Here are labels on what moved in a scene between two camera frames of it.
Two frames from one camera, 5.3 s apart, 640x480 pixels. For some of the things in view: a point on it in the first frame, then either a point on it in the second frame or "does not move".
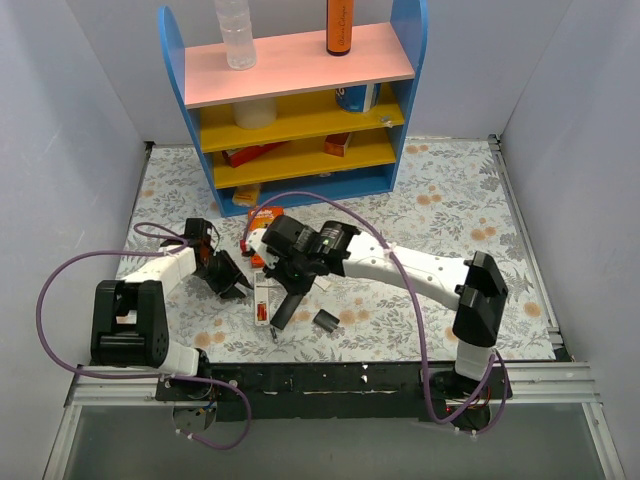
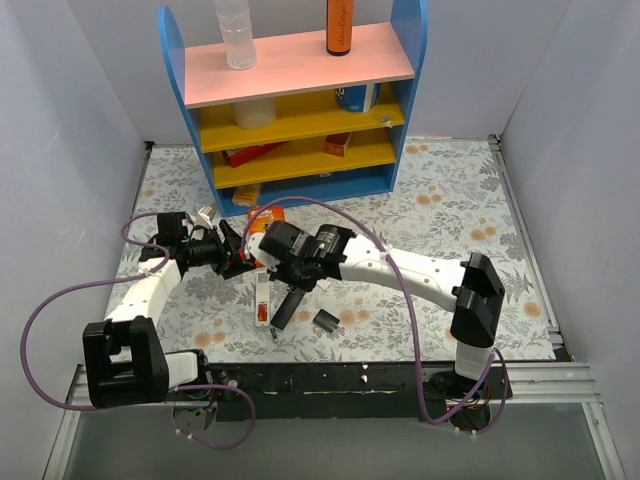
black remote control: (285, 310) does not move
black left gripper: (220, 273) to (223, 251)
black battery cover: (326, 320) does not move
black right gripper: (293, 279) does not move
